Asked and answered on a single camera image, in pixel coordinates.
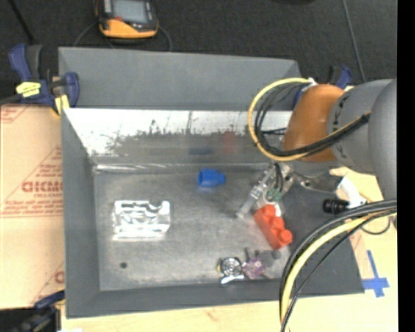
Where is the clear plastic box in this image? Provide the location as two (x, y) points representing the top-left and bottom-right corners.
(111, 199), (172, 241)

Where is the red toy brick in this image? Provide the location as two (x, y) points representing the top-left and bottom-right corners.
(252, 204), (294, 250)

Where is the purple small toy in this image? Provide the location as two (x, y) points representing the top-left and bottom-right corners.
(242, 247), (266, 279)

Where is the brown cardboard board red print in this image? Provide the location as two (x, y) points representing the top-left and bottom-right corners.
(0, 104), (66, 311)

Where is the black cylinder on white bracket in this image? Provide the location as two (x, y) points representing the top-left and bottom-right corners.
(322, 175), (368, 216)

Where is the grey metal bin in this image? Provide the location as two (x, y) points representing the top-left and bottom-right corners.
(57, 46), (365, 317)

